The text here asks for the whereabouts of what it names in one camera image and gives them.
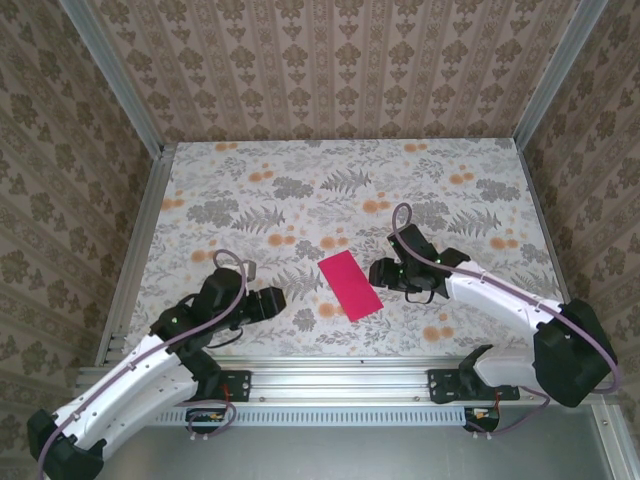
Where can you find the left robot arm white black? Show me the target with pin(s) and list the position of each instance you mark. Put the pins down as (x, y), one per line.
(125, 385)

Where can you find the aluminium side rail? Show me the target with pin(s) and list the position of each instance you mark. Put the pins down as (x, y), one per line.
(135, 260)
(552, 250)

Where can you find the floral table cover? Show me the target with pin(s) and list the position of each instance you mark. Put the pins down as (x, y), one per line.
(300, 175)

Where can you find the long aluminium base rail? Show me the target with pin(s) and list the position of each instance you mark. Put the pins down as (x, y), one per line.
(325, 375)

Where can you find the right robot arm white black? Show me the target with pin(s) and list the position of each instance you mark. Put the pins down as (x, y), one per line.
(500, 300)

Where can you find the aluminium frame post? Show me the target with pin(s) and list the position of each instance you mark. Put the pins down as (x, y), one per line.
(115, 75)
(555, 70)

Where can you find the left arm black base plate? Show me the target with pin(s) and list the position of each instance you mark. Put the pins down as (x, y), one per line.
(240, 385)

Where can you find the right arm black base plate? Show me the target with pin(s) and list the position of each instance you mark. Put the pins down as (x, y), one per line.
(437, 385)

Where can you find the pink paper sheet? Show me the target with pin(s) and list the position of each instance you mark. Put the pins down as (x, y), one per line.
(350, 285)

